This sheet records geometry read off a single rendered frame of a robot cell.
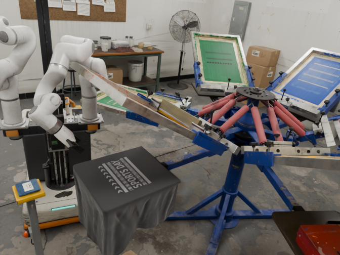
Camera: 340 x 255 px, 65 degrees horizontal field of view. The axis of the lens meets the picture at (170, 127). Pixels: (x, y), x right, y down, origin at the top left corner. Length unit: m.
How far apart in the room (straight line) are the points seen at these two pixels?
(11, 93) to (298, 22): 4.99
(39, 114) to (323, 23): 4.96
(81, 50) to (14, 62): 0.40
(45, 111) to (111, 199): 0.55
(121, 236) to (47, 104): 0.81
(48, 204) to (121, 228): 1.06
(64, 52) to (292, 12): 4.93
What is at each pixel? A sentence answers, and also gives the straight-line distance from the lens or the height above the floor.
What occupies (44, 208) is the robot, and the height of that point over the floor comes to 0.27.
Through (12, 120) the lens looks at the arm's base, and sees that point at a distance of 1.80.
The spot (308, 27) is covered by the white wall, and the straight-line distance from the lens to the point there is 5.64.
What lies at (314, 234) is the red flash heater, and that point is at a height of 1.10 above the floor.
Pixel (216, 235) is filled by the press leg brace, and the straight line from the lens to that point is 2.53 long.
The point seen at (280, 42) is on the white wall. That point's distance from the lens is 5.89.
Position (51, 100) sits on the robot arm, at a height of 1.45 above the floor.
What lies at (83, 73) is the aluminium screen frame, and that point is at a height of 1.54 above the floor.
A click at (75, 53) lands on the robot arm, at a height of 1.63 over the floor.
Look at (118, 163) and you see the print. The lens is 1.71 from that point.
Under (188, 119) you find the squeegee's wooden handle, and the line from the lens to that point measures 1.56.
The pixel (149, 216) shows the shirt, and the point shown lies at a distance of 1.64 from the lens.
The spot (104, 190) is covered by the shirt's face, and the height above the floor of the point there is 0.95.
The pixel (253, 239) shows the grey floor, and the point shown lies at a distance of 2.76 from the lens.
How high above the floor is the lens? 1.93
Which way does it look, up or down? 27 degrees down
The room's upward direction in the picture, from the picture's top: 7 degrees clockwise
